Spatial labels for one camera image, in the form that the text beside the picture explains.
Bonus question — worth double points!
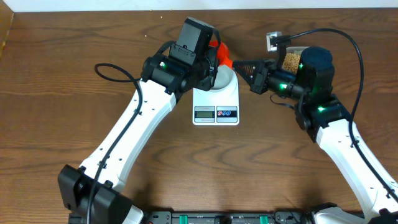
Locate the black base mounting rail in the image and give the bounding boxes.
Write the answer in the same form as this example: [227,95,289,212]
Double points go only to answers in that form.
[141,212,312,224]

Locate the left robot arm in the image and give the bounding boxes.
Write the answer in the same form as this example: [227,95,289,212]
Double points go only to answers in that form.
[58,17,220,223]

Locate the grey round bowl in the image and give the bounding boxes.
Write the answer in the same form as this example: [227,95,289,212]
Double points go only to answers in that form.
[211,65,234,90]

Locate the clear plastic container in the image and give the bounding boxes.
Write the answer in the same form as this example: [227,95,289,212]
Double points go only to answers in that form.
[282,47,307,75]

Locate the white digital kitchen scale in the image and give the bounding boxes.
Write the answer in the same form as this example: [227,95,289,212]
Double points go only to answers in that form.
[192,72,239,126]

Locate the soybeans pile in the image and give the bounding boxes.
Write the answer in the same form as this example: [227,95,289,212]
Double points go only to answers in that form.
[282,53,300,74]

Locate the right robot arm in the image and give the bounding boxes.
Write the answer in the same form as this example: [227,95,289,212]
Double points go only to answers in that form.
[232,47,397,223]

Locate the red plastic measuring scoop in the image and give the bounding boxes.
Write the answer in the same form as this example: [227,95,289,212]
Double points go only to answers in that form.
[209,40,233,70]

